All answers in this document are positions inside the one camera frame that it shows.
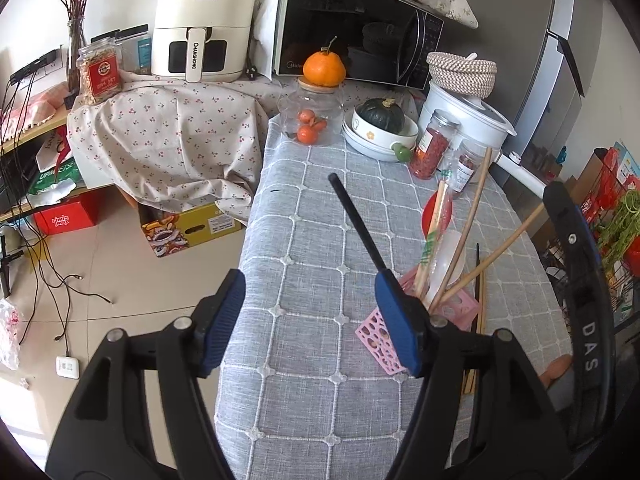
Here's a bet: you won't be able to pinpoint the woven rope basket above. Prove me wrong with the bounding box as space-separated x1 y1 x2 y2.
426 51 498 98

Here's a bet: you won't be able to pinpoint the short jar of red berries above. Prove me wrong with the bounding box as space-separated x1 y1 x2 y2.
447 140 493 195

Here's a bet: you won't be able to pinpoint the teal box with black lid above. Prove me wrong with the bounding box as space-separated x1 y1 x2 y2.
90 24 153 75

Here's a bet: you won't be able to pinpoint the white power adapter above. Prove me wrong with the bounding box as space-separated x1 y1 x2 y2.
55 355 81 380

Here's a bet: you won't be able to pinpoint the yellow printed cardboard box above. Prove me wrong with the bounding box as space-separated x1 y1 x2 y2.
139 200 246 260

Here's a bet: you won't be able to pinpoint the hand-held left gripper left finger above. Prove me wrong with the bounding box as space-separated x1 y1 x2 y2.
45 269 247 480

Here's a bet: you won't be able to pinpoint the wooden shelf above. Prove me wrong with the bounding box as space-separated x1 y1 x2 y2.
0 105 116 226

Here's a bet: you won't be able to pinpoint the grey checked tablecloth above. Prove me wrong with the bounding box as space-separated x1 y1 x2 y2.
215 110 573 480

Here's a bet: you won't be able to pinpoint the clear glass jar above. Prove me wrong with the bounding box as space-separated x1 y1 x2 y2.
277 77 346 147

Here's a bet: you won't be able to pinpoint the black power strip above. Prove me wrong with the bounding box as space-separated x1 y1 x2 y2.
9 50 58 85

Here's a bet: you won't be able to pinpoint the green vegetable bundle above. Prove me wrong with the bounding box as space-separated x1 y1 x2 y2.
597 195 640 271

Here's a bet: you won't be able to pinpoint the large orange with stem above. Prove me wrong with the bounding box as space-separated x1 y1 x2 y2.
303 36 347 87

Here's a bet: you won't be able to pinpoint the black chopstick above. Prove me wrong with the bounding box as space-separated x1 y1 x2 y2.
475 242 487 333
328 173 389 275

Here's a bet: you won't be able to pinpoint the paper-wrapped chopsticks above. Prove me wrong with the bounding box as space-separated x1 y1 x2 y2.
414 170 452 301

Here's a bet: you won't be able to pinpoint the pink perforated plastic basket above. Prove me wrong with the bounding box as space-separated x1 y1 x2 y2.
355 267 481 376

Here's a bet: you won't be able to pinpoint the white plastic bag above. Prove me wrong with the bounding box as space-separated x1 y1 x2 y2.
0 297 23 371

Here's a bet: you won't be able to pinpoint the white electric cooking pot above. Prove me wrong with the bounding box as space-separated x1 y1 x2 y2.
417 80 548 196

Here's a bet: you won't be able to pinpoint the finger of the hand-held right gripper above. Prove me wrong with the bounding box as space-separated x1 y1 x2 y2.
542 181 603 301

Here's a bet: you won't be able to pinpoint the green packet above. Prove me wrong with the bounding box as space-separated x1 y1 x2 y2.
27 157 83 206

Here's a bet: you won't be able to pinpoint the red spoon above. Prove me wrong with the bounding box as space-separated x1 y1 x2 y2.
421 192 456 239

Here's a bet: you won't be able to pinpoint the glass jar with red label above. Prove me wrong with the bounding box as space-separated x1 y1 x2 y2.
77 37 123 106

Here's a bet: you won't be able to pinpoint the bundle of black cables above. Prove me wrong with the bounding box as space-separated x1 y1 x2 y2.
0 70 116 356

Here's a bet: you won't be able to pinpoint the tall jar of goji berries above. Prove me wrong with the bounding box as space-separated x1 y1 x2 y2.
409 109 461 181

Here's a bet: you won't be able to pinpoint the light blue carton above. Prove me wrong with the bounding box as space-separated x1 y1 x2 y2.
612 141 640 181

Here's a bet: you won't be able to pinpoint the white stacked bowls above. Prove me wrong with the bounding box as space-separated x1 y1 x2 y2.
342 110 418 163

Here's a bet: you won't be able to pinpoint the cream air fryer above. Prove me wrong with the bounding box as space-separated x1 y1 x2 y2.
151 0 258 84

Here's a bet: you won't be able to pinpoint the person's right hand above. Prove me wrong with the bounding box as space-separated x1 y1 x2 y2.
542 355 574 388

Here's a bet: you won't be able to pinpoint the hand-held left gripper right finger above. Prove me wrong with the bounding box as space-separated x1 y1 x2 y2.
374 269 573 480

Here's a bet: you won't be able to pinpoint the black wire rack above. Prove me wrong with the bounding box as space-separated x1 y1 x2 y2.
545 147 640 331

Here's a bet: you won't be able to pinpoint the red box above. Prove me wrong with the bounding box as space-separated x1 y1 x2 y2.
32 194 103 237

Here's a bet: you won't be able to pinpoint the black microwave oven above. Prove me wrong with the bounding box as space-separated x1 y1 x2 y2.
270 0 445 88

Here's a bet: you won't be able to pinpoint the pile of wooden chopsticks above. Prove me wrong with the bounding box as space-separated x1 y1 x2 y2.
427 146 546 396

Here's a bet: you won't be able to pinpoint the cherry print cloth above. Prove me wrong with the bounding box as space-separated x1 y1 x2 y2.
66 67 431 226

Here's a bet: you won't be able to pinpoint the dark green pumpkin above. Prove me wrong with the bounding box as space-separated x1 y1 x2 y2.
356 98 405 132

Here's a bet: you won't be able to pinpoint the grey refrigerator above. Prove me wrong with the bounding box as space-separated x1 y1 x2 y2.
480 0 586 161

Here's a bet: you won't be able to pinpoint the dry branches in vase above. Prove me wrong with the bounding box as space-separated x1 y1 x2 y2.
25 0 101 91

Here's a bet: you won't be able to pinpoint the white plastic spoon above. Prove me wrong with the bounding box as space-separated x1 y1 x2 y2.
429 230 467 307

